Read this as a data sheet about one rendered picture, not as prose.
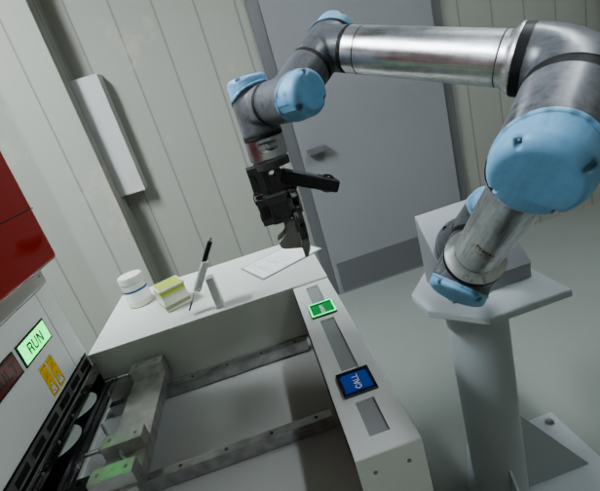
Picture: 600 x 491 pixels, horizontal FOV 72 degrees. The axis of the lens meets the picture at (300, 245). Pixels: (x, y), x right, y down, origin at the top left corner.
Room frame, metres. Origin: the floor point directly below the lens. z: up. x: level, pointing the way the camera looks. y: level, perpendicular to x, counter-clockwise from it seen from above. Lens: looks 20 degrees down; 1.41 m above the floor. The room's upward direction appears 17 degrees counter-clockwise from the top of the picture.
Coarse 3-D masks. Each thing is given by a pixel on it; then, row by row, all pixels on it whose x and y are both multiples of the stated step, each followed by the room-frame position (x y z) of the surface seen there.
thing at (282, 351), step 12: (276, 348) 0.89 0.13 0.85; (288, 348) 0.88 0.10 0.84; (300, 348) 0.88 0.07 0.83; (240, 360) 0.88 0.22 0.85; (252, 360) 0.87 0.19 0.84; (264, 360) 0.88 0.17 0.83; (276, 360) 0.88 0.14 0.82; (204, 372) 0.88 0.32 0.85; (216, 372) 0.87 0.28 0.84; (228, 372) 0.87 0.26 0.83; (240, 372) 0.87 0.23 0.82; (180, 384) 0.86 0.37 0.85; (192, 384) 0.86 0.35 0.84; (204, 384) 0.86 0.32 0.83; (168, 396) 0.86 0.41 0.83; (120, 408) 0.85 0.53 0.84
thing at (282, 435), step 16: (320, 416) 0.62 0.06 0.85; (272, 432) 0.62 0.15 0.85; (288, 432) 0.61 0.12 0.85; (304, 432) 0.61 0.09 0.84; (320, 432) 0.61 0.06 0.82; (224, 448) 0.61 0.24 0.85; (240, 448) 0.60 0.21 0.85; (256, 448) 0.60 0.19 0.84; (272, 448) 0.60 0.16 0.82; (176, 464) 0.61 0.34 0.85; (192, 464) 0.60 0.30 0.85; (208, 464) 0.60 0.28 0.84; (224, 464) 0.60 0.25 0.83; (160, 480) 0.59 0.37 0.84; (176, 480) 0.59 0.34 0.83
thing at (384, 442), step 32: (320, 288) 0.91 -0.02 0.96; (320, 320) 0.77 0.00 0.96; (352, 320) 0.73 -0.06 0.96; (320, 352) 0.66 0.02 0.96; (352, 352) 0.63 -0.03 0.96; (384, 384) 0.53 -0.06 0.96; (352, 416) 0.48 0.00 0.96; (384, 416) 0.46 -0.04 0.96; (352, 448) 0.43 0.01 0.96; (384, 448) 0.41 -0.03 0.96; (416, 448) 0.41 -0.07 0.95; (384, 480) 0.41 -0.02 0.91; (416, 480) 0.41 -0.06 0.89
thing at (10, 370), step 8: (8, 360) 0.68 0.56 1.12; (16, 360) 0.70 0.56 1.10; (0, 368) 0.66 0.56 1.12; (8, 368) 0.67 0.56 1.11; (16, 368) 0.69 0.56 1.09; (0, 376) 0.65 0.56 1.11; (8, 376) 0.66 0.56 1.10; (16, 376) 0.68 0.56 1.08; (0, 384) 0.64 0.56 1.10; (8, 384) 0.65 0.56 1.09; (0, 392) 0.63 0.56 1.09
